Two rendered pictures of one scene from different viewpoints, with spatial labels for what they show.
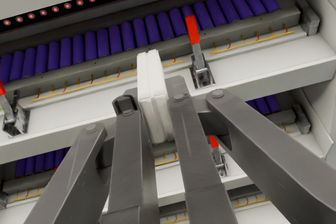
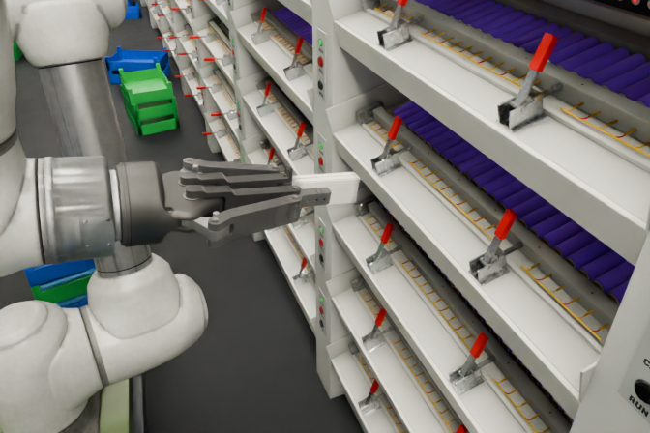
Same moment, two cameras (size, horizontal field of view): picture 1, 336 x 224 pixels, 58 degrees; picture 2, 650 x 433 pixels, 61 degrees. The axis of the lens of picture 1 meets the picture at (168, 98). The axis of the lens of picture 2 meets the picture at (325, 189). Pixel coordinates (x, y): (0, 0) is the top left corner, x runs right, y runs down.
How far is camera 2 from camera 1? 0.47 m
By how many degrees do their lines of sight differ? 53
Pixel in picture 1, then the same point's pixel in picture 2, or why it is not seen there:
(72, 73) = (440, 170)
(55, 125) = (392, 189)
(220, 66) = (511, 283)
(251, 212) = not seen: outside the picture
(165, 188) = (420, 333)
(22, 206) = (363, 227)
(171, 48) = not seen: hidden behind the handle
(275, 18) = (601, 307)
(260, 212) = not seen: outside the picture
